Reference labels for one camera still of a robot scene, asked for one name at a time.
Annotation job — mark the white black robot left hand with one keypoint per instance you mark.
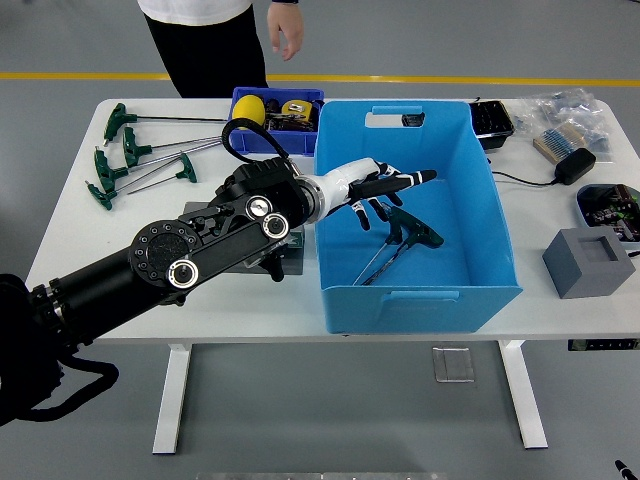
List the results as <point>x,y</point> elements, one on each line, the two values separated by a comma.
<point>350,185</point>

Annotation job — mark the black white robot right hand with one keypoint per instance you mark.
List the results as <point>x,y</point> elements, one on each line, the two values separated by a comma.
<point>627,471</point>

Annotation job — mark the person's left hand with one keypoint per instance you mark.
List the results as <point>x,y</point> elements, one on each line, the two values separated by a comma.
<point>287,30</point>

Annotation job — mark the grey green hex key stand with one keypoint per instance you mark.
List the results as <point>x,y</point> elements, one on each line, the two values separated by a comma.
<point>294,261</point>

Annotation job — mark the large light blue folding box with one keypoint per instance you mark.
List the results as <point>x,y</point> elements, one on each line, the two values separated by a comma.
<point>450,260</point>

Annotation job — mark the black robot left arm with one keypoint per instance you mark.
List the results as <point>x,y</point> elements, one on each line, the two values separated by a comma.
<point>150,260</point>

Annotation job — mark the small black box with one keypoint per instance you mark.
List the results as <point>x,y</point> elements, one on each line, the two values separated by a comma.
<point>414,120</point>

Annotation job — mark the dark blue plastic bin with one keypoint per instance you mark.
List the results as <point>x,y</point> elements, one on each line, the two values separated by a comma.
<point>295,145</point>

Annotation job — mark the yellow tape measure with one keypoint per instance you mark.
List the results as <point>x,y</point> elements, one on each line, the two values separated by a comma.
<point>295,107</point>

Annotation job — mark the black round part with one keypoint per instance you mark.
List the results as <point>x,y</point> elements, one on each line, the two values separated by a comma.
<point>273,107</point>

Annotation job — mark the person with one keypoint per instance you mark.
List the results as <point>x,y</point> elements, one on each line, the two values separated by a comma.
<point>210,50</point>

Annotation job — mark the yellow ball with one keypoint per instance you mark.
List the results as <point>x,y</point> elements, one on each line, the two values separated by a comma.
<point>250,107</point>

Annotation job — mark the white table leg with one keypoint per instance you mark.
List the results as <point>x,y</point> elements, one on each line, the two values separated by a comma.
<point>525,395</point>
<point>172,395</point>

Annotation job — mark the black table control panel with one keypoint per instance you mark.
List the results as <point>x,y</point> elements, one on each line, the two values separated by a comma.
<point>603,345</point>

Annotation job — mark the black plastic tray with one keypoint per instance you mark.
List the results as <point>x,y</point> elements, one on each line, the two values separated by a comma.
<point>495,125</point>

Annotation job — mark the grey block with square recess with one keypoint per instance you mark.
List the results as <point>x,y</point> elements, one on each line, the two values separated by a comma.
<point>590,280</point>

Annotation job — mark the silver floor hatch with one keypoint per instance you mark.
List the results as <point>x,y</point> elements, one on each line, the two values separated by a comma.
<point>453,365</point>

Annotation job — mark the taped resistor bundle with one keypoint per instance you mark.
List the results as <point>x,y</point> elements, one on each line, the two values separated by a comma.
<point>557,140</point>

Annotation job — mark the black power adapter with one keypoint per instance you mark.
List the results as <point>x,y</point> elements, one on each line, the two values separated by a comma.
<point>575,167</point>

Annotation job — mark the clear plastic parts bag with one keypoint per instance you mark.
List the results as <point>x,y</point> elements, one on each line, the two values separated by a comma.
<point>565,107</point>

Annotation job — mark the grey blue parts tray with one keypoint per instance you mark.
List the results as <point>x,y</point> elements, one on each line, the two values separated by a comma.
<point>585,212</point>

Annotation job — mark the dark electronic parts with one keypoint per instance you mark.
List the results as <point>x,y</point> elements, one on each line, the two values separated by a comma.
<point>612,207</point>

